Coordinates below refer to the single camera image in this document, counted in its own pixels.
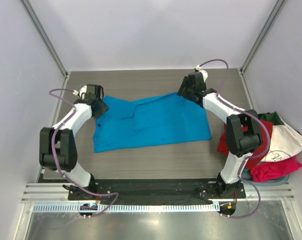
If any blue t shirt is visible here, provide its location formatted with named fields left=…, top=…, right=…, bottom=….
left=93, top=92, right=212, bottom=153

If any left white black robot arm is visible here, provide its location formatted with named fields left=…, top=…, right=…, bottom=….
left=39, top=84, right=109, bottom=196

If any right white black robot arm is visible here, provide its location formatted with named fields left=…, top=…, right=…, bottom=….
left=178, top=70, right=263, bottom=198

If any red t shirt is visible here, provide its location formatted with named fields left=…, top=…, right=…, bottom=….
left=216, top=119, right=274, bottom=170

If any dark green t shirt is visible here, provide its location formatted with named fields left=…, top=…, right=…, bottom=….
left=258, top=111, right=285, bottom=126

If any white t shirt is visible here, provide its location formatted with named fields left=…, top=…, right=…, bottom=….
left=261, top=124, right=302, bottom=163

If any pink t shirt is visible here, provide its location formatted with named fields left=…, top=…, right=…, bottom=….
left=250, top=156, right=302, bottom=183

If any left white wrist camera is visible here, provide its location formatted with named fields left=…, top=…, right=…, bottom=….
left=72, top=85, right=87, bottom=99

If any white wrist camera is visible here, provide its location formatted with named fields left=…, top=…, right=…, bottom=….
left=195, top=65, right=208, bottom=82
left=72, top=85, right=87, bottom=99

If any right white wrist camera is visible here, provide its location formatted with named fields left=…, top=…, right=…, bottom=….
left=195, top=65, right=208, bottom=82

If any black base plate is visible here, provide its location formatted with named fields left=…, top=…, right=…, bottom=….
left=67, top=177, right=247, bottom=204

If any left aluminium frame post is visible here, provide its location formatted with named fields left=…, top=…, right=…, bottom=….
left=19, top=0, right=68, bottom=78

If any aluminium frame post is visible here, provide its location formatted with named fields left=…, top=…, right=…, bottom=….
left=19, top=0, right=68, bottom=78
left=239, top=0, right=287, bottom=76

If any perforated metal rail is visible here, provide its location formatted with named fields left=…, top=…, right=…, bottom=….
left=33, top=202, right=220, bottom=214

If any right aluminium frame post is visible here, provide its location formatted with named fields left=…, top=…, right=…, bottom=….
left=239, top=0, right=287, bottom=76

